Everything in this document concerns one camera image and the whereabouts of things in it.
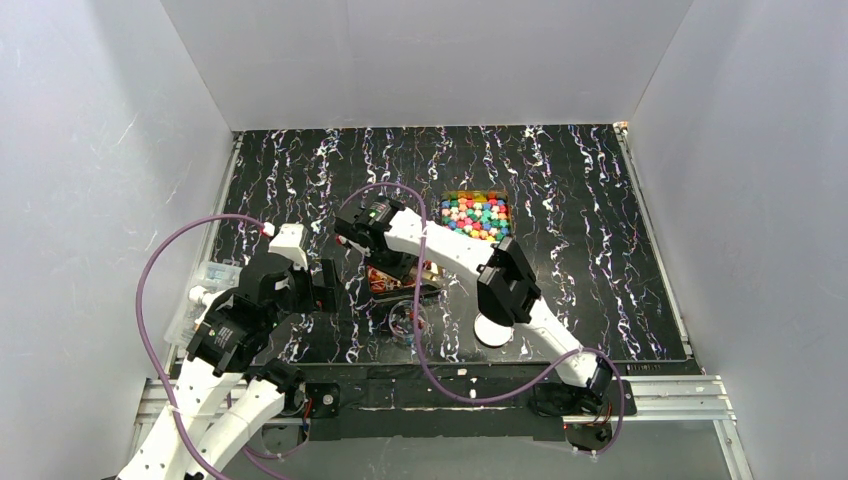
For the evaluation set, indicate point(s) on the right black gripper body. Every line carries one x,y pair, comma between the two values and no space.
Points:
403,266

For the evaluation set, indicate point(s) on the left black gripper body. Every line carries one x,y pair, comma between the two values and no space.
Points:
328,285

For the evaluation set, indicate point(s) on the tin tray of lollipops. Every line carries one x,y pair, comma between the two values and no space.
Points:
389,290

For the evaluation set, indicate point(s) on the clear plastic jar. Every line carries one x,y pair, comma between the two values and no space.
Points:
408,340

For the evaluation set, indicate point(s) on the white round jar lid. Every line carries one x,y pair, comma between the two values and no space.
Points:
491,334

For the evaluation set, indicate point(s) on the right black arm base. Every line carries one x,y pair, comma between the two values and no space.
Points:
592,429

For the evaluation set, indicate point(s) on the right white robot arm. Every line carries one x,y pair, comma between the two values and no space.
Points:
397,241

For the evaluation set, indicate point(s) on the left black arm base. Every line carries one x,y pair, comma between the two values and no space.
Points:
320,400

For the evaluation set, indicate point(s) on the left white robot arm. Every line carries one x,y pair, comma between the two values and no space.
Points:
219,401

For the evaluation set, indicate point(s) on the clear plastic box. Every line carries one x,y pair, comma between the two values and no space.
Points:
208,281

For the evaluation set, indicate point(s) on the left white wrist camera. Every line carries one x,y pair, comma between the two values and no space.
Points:
290,242

